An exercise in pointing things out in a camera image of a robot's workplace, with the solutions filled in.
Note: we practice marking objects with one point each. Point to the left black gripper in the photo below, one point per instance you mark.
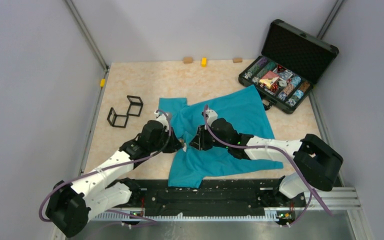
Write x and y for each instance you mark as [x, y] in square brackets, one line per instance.
[174, 144]

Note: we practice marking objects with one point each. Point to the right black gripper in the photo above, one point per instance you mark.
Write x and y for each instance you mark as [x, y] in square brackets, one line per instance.
[199, 140]

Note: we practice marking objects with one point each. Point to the black box with pink brooch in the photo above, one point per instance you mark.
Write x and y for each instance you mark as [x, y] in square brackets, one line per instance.
[117, 120]

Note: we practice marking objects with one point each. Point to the black box with grey brooch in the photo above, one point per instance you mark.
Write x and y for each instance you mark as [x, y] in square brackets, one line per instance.
[135, 105]

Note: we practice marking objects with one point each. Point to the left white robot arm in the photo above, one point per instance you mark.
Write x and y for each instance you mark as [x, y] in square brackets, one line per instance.
[73, 203]

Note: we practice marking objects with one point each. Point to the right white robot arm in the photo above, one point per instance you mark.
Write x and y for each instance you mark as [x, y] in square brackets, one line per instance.
[316, 164]

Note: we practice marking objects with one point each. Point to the pink card in case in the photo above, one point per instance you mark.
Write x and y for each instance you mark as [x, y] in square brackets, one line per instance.
[269, 79]

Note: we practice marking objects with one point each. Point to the yellow block at back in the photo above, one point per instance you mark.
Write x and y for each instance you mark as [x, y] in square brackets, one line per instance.
[203, 62]

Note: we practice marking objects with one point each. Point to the yellow block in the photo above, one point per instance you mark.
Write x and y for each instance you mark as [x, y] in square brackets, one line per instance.
[203, 62]
[102, 82]

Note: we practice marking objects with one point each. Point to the right tan wooden block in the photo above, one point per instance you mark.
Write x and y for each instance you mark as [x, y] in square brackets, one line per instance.
[237, 60]

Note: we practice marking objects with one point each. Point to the tan wooden block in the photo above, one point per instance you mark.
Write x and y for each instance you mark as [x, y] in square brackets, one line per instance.
[188, 60]
[237, 60]

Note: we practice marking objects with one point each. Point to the yellow block at left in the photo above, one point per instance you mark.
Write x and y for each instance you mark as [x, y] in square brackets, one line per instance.
[102, 82]

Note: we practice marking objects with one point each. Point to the left tan wooden block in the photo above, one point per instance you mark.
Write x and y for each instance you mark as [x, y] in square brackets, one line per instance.
[188, 60]

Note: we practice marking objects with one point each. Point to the black carrying case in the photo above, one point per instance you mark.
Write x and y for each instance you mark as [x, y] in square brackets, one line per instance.
[297, 57]

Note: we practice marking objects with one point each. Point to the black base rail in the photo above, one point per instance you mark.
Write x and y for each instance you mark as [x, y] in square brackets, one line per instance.
[213, 198]

